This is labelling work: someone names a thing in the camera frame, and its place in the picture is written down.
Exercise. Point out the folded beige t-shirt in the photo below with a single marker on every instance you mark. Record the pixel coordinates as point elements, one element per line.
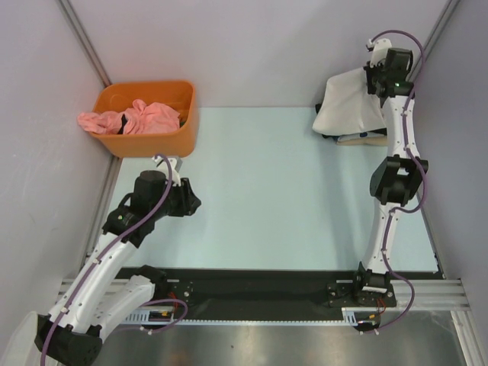
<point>366,138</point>

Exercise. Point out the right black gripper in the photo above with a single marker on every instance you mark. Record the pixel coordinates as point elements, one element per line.
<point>373,81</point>

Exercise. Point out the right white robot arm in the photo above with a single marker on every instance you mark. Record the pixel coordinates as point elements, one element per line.
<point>397,179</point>

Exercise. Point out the white cable duct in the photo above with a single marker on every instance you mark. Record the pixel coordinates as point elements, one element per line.
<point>155,317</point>
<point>361,313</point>

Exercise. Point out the pink t-shirt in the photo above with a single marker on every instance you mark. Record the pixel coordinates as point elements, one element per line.
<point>140,118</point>

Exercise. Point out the left white cable duct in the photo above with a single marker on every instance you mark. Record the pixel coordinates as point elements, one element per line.
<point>155,317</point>

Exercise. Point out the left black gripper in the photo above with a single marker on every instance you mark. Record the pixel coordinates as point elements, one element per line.
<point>188,202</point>

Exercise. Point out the cream and green t-shirt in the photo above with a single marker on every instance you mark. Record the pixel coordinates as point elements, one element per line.
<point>347,108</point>

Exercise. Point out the orange plastic basket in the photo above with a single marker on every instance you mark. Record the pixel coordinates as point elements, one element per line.
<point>179,95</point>

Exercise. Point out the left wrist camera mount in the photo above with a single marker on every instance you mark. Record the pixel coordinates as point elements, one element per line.
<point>169,166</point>

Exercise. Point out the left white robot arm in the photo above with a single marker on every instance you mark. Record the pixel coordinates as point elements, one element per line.
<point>75,329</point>

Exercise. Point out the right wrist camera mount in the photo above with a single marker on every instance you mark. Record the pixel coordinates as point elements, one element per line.
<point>378,49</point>

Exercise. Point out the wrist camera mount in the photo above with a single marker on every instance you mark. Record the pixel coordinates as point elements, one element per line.
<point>378,49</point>
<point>169,166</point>

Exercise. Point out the right white cable duct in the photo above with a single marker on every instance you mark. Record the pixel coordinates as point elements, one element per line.
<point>361,313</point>

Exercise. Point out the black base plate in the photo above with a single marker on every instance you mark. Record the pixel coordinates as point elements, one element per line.
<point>262,296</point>

